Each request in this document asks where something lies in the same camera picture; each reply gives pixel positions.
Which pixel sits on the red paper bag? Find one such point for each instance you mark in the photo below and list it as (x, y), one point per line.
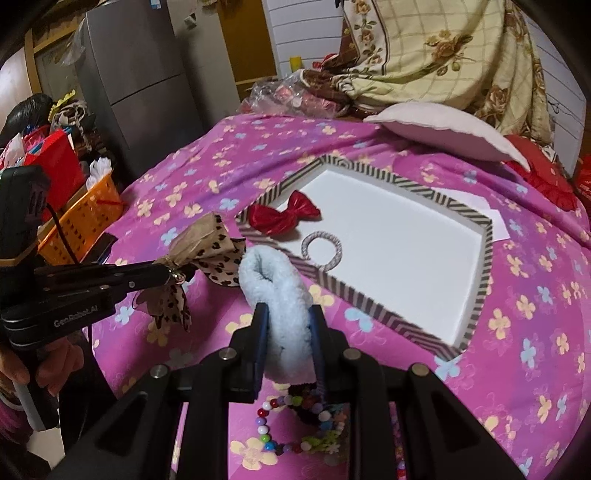
(60, 161)

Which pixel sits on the cream floral quilt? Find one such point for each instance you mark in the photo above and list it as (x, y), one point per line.
(415, 46)

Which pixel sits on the clear plastic bag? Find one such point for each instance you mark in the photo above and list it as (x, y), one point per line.
(286, 94)

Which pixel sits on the black rounded object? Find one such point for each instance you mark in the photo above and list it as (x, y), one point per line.
(27, 115)

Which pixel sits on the wooden door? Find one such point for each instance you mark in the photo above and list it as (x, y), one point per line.
(249, 41)

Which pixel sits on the white tissue bundle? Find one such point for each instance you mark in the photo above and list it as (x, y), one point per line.
(100, 167)

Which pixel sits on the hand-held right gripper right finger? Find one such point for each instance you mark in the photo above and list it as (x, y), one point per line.
(316, 332)

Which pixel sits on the purple floral bedsheet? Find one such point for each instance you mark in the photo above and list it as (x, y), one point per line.
(508, 323)

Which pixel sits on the orange plastic basket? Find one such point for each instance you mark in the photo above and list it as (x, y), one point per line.
(87, 217)

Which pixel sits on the striped tray box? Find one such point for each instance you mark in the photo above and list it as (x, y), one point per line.
(392, 240)

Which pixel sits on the red bow hair clip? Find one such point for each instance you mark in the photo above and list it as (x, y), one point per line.
(277, 217)

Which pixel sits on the white pillow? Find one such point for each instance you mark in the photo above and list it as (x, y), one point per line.
(438, 129)

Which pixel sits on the red ruffled cushion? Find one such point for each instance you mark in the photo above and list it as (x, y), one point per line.
(540, 170)

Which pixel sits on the grey refrigerator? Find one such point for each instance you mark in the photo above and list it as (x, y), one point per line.
(138, 69)

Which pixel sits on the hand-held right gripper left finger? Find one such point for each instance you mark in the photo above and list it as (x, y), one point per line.
(262, 332)

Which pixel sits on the person's left hand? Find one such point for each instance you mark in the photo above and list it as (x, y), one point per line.
(51, 364)

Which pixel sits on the small yellow box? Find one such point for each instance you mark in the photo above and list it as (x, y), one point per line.
(296, 63)

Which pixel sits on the light blue fluffy scrunchie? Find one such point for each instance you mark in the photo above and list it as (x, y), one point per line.
(281, 295)

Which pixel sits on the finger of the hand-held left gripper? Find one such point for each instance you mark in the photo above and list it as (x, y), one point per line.
(106, 270)
(138, 284)

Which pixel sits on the leopard print bow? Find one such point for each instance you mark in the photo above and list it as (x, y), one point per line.
(217, 249)

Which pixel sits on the white paper sheet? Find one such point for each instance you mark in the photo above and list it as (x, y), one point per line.
(496, 221)

